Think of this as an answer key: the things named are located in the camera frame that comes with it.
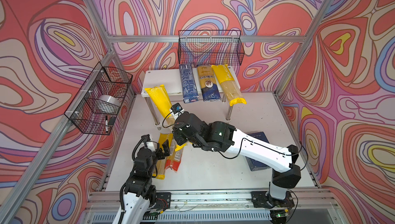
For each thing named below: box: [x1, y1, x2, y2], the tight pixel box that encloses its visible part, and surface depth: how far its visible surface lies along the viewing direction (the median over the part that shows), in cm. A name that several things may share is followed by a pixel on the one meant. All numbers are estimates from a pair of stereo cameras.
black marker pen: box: [105, 115, 109, 134], surface depth 73 cm
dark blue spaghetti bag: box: [197, 65, 222, 102], surface depth 76 cm
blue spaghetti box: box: [178, 63, 200, 104], surface depth 73 cm
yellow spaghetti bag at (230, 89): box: [211, 64, 247, 107], surface depth 74 cm
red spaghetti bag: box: [165, 139, 183, 172], surface depth 86 cm
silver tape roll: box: [98, 94, 122, 108], surface depth 73 cm
